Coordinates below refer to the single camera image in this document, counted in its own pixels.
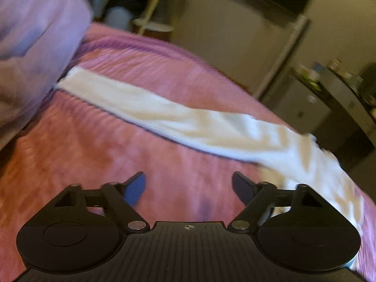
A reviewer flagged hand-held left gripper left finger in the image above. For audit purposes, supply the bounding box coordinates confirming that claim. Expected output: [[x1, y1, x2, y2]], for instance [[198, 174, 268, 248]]
[[53, 171, 149, 233]]

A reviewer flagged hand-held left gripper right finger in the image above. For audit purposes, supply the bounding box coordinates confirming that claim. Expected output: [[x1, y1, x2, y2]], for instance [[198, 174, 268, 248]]
[[228, 171, 324, 233]]

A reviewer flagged white ribbed knit garment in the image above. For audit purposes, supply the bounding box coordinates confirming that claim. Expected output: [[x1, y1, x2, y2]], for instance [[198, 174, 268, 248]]
[[56, 66, 368, 271]]

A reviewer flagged pink ribbed blanket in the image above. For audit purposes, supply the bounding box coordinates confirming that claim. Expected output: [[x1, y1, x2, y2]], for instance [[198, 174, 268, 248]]
[[0, 22, 376, 282]]

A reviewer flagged grey cabinet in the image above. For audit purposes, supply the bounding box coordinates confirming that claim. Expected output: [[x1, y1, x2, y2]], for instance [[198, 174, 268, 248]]
[[261, 75, 332, 136]]

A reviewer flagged dark desk with grey drawers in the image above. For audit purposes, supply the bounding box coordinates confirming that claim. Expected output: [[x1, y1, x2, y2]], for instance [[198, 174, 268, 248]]
[[291, 63, 376, 165]]

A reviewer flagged white standing pole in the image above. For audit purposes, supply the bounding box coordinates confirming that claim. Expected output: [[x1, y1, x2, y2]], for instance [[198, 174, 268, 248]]
[[254, 15, 310, 99]]

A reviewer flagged grey round bin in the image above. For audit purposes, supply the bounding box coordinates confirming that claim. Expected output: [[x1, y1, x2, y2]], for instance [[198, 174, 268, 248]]
[[105, 6, 133, 30]]

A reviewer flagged white round side table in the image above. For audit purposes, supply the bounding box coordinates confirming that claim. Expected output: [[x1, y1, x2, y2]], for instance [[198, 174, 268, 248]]
[[132, 0, 188, 34]]

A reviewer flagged lilac pillow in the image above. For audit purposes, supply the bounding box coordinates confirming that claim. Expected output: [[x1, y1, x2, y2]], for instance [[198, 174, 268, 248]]
[[0, 0, 94, 151]]

